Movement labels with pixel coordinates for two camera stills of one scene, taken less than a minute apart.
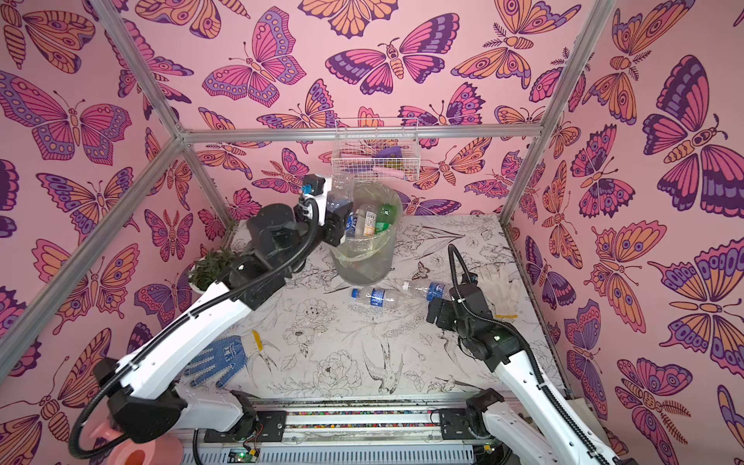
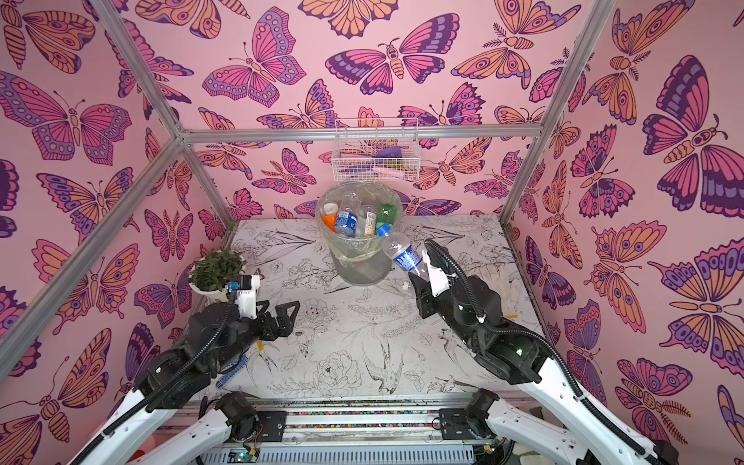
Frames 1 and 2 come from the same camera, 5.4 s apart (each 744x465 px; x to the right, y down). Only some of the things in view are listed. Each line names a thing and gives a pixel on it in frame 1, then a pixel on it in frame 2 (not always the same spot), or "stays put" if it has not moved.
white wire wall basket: x=376 y=150 stays put
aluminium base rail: x=374 y=430 stays put
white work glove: x=501 y=291 stays put
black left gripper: x=334 y=230 -> x=270 y=333
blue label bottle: x=378 y=297 -> x=400 y=250
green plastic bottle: x=387 y=218 stays put
